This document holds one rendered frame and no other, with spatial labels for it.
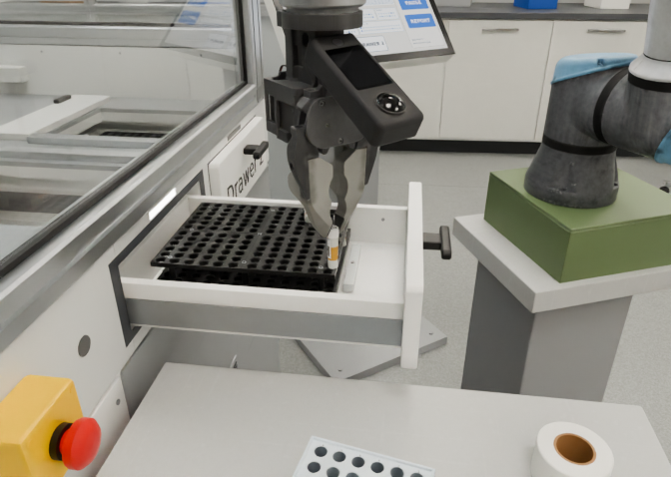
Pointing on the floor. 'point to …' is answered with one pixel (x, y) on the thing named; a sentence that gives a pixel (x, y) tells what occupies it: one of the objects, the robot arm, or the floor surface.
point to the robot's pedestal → (542, 320)
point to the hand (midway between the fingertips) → (335, 226)
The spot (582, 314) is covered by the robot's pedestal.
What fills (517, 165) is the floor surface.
